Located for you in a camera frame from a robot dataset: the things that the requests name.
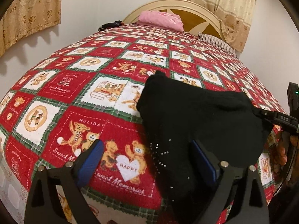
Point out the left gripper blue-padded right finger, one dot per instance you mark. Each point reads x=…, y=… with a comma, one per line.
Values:
x=208, y=163

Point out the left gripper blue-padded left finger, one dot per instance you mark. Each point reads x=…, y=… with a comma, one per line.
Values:
x=87, y=162

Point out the beige floral side curtain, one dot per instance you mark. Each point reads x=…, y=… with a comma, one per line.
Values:
x=26, y=17

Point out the cream wooden headboard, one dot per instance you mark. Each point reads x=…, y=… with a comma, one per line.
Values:
x=196, y=18

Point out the person's right hand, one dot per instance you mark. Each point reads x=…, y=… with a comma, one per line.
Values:
x=282, y=158

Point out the pink pillow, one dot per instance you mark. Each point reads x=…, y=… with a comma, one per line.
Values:
x=161, y=19

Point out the black pants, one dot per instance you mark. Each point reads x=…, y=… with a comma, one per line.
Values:
x=174, y=114

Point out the dark clothing bundle by bed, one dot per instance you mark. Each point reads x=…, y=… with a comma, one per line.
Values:
x=110, y=25

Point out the red teddy bear patchwork bedspread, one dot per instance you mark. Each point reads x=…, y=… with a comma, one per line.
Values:
x=89, y=91

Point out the grey striped pillow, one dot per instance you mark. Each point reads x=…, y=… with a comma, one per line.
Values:
x=212, y=40

